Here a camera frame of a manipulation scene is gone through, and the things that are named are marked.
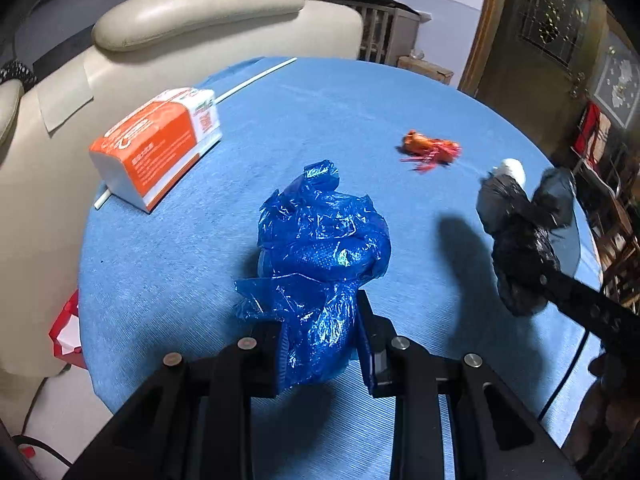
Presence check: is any blue plastic bag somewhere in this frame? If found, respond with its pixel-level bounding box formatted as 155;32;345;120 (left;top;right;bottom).
235;160;392;389

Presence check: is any black plastic bag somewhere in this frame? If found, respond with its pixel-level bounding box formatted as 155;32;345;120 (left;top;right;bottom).
476;167;575;318

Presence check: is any white paper ball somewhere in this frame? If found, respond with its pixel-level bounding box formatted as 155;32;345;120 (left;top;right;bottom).
492;158;526;188

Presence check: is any orange red wrapper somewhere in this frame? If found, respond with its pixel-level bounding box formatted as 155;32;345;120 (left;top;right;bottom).
399;130;461;174

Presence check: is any blue table cloth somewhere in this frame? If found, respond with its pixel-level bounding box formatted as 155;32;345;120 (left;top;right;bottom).
79;58;600;479

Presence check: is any metal chair with red cloth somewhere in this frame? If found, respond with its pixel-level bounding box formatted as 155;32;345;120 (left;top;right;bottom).
572;101;620;176

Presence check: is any red white paper bag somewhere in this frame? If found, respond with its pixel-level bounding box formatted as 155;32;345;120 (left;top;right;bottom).
49;290;87;370

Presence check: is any orange white carton box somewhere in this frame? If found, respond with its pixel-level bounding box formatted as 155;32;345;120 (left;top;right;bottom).
88;86;224;215

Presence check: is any white thin stick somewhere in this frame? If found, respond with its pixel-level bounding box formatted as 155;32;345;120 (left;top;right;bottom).
93;56;298;210

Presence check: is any dark wooden double door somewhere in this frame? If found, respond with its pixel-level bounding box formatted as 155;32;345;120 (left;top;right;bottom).
458;0;632;166

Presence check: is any wooden baby crib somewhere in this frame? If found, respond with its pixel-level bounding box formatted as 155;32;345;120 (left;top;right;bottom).
320;0;430;66

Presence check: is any cream leather sofa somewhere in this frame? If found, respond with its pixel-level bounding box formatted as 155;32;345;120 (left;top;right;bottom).
1;0;363;377

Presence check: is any black cable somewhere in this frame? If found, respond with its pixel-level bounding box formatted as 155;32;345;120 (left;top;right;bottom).
537;328;594;424

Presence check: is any brown cardboard box by wall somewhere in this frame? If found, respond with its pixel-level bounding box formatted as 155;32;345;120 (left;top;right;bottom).
397;55;454;86

